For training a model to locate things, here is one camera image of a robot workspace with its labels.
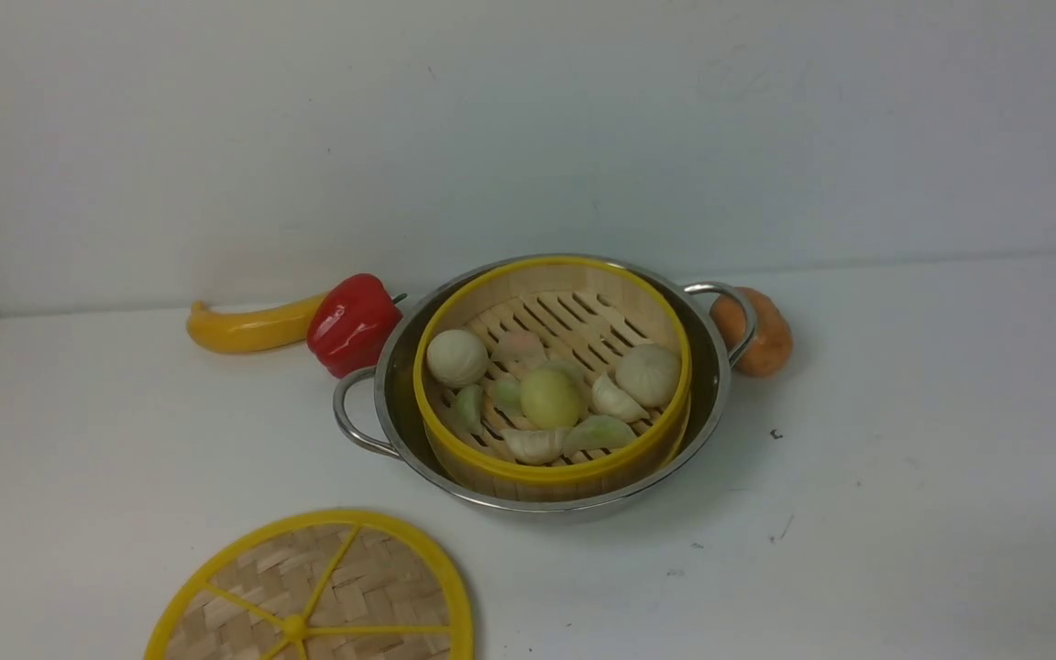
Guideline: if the white dumpling front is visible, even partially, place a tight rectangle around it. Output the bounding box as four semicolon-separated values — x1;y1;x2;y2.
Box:
501;427;573;467

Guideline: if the white bun right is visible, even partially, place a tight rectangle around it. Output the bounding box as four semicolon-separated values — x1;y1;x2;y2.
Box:
612;343;682;408

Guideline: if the green dumpling left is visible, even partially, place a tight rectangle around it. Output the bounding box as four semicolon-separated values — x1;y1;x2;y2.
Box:
451;383;485;437

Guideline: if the green dumpling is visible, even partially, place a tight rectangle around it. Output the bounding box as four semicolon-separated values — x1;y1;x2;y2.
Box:
562;416;637;456
488;377;523;416
451;383;485;437

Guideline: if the white dumpling right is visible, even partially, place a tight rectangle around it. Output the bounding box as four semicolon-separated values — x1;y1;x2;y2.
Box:
590;373;649;425

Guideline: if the red bell pepper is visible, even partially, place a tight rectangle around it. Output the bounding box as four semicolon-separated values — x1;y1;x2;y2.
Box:
306;274;403;379

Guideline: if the green dumpling front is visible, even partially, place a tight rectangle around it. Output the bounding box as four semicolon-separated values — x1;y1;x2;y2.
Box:
562;416;637;456

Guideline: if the white dumpling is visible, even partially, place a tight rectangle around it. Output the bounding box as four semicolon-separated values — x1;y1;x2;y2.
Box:
590;373;649;425
501;427;573;467

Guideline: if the yellow banana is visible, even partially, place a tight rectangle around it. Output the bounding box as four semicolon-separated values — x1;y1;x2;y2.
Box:
185;293;325;355

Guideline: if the white bun left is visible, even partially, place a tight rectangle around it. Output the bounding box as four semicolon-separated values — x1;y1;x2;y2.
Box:
425;329;488;390

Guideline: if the yellow bamboo steamer lid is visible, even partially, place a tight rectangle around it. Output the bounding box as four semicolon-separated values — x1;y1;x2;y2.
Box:
144;509;475;659

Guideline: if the yellow green bun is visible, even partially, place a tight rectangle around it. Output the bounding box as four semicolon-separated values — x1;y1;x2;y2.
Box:
521;367;587;429

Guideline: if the pink dumpling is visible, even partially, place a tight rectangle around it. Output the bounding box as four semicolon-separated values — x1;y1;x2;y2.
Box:
491;329;548;370

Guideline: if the green dumpling centre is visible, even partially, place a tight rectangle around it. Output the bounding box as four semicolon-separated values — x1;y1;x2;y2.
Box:
488;377;523;416

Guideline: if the white bun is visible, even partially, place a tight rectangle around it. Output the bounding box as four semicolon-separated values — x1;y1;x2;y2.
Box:
612;343;682;408
425;329;488;390

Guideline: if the yellow rimmed bamboo steamer basket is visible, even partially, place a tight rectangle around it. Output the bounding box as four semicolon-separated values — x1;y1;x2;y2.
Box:
411;256;695;504

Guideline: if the stainless steel pot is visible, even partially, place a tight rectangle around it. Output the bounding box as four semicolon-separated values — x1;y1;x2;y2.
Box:
334;254;760;515

